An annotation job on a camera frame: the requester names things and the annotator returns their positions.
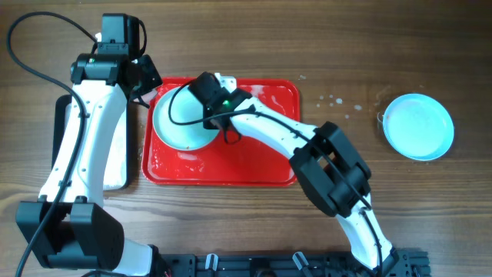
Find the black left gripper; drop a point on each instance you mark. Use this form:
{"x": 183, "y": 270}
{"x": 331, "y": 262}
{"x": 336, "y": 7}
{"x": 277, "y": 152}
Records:
{"x": 150, "y": 73}

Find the white plate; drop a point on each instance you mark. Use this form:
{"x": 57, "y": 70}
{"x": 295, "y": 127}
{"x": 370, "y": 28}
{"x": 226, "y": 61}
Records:
{"x": 418, "y": 127}
{"x": 185, "y": 108}

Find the pink green sponge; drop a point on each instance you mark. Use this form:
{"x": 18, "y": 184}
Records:
{"x": 149, "y": 96}

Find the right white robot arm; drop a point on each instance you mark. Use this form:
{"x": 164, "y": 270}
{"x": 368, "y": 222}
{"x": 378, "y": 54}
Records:
{"x": 329, "y": 169}

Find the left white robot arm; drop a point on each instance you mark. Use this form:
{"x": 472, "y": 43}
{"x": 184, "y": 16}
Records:
{"x": 67, "y": 227}

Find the red plastic tray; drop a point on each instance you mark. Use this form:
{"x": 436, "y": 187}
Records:
{"x": 244, "y": 163}

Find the black soapy water tray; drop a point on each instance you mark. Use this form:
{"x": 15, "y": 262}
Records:
{"x": 117, "y": 167}

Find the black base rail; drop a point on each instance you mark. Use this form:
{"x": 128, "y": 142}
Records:
{"x": 400, "y": 263}

